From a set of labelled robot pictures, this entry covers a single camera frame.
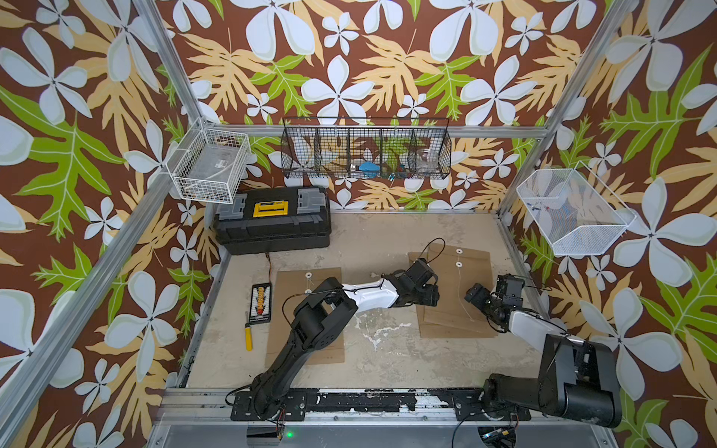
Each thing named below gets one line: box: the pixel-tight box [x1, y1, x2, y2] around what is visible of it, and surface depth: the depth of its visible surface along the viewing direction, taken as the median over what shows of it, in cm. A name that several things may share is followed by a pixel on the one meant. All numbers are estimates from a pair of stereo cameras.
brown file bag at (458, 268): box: [407, 243, 499, 339], surface depth 93 cm
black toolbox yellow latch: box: [213, 186, 332, 256], surface depth 99 cm
